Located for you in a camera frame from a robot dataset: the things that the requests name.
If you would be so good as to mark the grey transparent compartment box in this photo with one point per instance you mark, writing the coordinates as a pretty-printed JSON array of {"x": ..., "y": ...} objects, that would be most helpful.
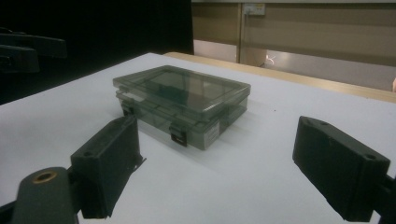
[{"x": 199, "y": 93}]

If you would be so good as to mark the wooden cabinet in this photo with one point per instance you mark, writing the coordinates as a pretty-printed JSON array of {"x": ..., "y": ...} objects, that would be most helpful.
[{"x": 311, "y": 34}]

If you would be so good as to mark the white table sheet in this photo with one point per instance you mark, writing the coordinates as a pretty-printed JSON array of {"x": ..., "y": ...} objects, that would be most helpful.
[{"x": 249, "y": 174}]

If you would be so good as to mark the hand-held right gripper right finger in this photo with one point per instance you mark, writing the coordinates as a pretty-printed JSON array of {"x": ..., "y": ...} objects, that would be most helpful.
[{"x": 339, "y": 168}]

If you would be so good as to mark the black curtain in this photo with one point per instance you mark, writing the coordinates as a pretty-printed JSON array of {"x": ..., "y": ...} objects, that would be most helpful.
[{"x": 109, "y": 28}]

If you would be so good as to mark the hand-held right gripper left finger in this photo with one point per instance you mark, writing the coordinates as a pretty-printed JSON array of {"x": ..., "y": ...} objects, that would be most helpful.
[{"x": 106, "y": 165}]

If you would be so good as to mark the white wall socket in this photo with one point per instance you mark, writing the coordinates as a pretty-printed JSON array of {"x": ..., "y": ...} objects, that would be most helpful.
[{"x": 254, "y": 9}]

